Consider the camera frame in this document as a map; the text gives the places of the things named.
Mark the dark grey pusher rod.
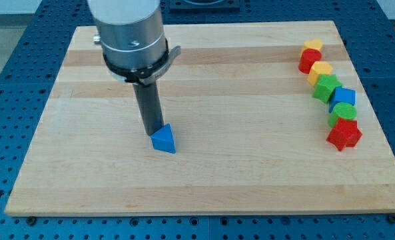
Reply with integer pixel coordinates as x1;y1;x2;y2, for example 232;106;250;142
133;83;164;136

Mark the blue cube block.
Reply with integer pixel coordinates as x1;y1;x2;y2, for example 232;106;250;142
328;87;356;113

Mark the yellow hexagon block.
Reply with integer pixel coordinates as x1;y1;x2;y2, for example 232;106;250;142
307;61;333;87

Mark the red cylinder block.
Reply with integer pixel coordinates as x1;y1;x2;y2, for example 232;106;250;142
298;49;322;74

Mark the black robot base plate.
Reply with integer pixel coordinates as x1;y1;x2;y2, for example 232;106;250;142
167;0;242;11

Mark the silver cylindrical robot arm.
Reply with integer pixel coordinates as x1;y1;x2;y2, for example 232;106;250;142
87;0;169;77

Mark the green cylinder block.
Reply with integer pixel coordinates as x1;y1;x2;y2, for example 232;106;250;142
328;102;357;127

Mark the black clamp ring with lever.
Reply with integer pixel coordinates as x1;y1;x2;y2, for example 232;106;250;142
102;39;182;86

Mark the yellow heart block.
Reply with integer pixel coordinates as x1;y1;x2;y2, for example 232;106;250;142
300;39;323;54

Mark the red star block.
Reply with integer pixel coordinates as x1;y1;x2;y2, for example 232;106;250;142
326;118;362;151

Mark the green star block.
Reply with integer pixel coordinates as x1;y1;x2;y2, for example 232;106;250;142
312;74;343;103

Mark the blue triangular prism block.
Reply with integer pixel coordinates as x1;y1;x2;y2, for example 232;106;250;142
151;123;176;154

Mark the light wooden board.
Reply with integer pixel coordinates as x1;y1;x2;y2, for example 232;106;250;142
5;21;395;217

